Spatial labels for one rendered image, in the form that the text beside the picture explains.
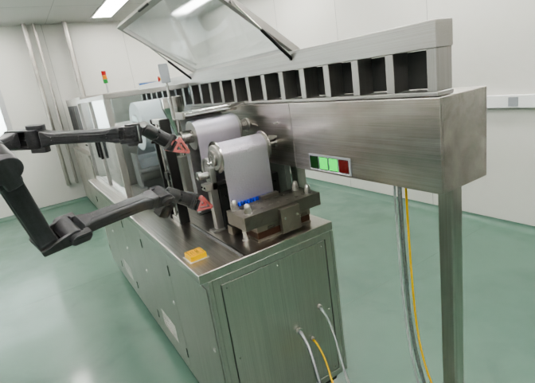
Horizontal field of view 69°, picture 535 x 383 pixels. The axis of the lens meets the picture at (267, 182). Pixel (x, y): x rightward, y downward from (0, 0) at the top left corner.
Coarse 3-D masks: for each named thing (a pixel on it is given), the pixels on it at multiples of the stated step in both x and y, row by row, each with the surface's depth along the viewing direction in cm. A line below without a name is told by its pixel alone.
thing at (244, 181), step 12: (228, 168) 173; (240, 168) 176; (252, 168) 180; (264, 168) 183; (228, 180) 174; (240, 180) 177; (252, 180) 180; (264, 180) 184; (228, 192) 175; (240, 192) 178; (252, 192) 181; (264, 192) 185
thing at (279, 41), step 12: (156, 0) 169; (228, 0) 147; (132, 12) 201; (144, 12) 188; (240, 12) 150; (120, 24) 220; (252, 24) 156; (264, 24) 157; (132, 36) 231; (276, 36) 160; (156, 48) 239; (288, 48) 165; (168, 60) 248
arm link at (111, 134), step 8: (32, 128) 151; (40, 128) 151; (104, 128) 154; (112, 128) 151; (120, 128) 150; (128, 128) 150; (136, 128) 153; (40, 136) 151; (48, 136) 151; (56, 136) 151; (64, 136) 151; (72, 136) 151; (80, 136) 151; (88, 136) 151; (96, 136) 151; (104, 136) 151; (112, 136) 151; (120, 136) 153; (128, 136) 151; (136, 136) 153; (48, 144) 152; (56, 144) 153; (32, 152) 154; (40, 152) 154
